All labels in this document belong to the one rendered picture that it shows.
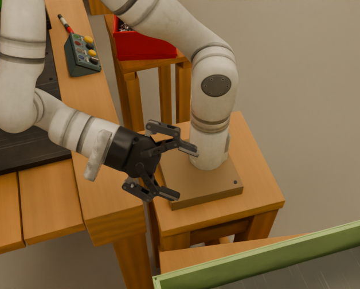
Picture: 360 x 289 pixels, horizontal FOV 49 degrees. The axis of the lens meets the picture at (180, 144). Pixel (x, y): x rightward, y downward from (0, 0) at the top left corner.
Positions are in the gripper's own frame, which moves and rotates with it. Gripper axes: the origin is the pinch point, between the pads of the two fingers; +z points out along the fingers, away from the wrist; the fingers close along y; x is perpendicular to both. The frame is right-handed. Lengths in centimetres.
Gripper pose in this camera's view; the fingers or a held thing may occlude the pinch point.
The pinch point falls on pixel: (186, 175)
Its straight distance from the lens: 71.1
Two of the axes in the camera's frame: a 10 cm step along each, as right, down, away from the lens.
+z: 9.2, 3.8, 0.7
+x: -0.7, 3.4, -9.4
